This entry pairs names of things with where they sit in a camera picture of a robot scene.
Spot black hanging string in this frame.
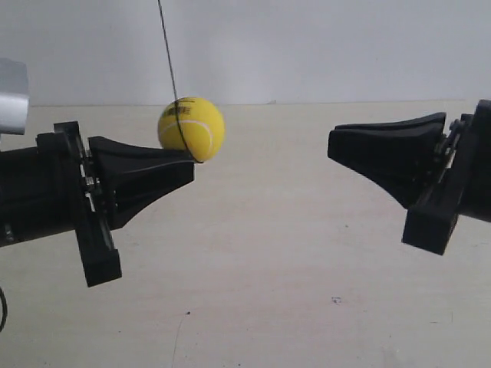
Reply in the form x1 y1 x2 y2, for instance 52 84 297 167
157 0 204 165

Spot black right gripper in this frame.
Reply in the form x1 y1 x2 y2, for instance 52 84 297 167
328 100 490 255

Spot black left cable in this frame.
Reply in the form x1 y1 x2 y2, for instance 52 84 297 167
0 287 9 333

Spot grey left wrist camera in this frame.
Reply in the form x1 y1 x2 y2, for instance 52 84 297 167
1 57 29 135

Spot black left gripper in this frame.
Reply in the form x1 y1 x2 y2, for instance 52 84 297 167
1 121 194 287

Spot yellow tennis ball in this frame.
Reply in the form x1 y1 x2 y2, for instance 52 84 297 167
157 97 226 162

